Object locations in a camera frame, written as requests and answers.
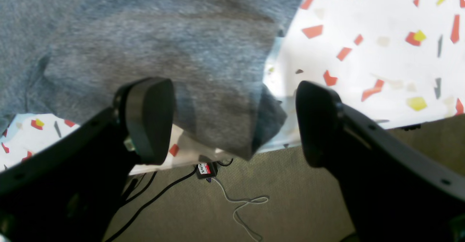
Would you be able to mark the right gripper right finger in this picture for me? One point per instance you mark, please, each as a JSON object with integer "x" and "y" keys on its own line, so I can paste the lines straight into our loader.
{"x": 393, "y": 193}

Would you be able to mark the grey t-shirt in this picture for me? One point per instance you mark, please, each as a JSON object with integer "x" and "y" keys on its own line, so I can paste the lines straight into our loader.
{"x": 69, "y": 57}

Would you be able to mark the small labelled plug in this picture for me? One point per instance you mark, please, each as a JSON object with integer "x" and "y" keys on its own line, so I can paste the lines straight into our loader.
{"x": 207, "y": 170}

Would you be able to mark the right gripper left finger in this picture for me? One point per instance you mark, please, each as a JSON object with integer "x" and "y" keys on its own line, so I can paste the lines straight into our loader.
{"x": 70, "y": 191}

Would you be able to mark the terrazzo pattern tablecloth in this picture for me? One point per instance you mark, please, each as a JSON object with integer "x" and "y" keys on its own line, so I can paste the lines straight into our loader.
{"x": 400, "y": 62}

